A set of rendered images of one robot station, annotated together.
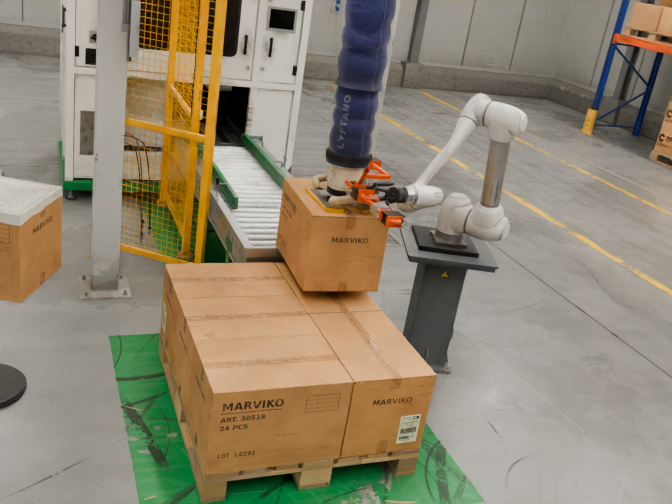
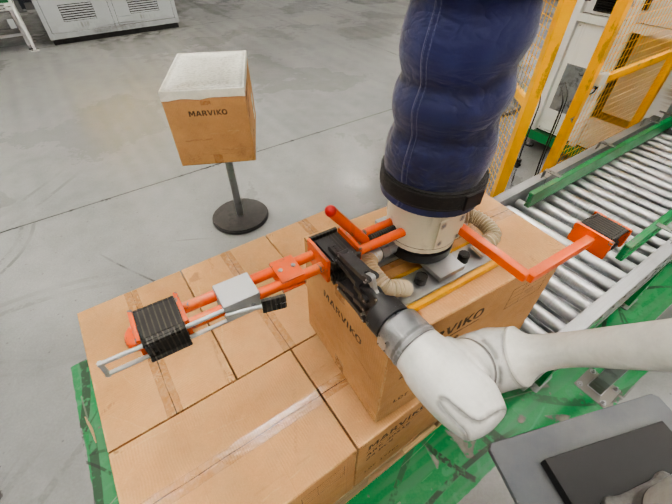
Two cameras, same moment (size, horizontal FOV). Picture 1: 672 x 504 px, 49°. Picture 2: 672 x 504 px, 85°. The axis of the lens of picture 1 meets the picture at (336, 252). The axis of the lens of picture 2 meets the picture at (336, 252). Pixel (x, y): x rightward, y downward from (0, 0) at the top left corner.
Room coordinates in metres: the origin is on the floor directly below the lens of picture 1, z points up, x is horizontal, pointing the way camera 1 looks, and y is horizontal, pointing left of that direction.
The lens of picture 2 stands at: (3.24, -0.63, 1.69)
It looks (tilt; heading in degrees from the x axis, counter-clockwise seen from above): 44 degrees down; 80
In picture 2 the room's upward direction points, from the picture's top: straight up
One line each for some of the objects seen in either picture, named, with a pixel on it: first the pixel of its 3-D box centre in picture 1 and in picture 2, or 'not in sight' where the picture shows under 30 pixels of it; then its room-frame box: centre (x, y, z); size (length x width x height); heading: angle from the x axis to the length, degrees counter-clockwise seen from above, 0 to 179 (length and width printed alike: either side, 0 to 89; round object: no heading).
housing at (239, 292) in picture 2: (379, 209); (237, 296); (3.13, -0.16, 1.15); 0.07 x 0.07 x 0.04; 22
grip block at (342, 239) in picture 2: (362, 193); (334, 253); (3.33, -0.08, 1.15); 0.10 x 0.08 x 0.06; 112
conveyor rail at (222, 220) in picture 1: (206, 193); (554, 180); (4.82, 0.95, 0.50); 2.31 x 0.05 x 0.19; 24
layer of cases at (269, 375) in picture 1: (283, 350); (282, 357); (3.16, 0.18, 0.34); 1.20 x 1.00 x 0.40; 24
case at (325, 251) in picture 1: (329, 232); (422, 290); (3.63, 0.05, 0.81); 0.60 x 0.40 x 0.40; 21
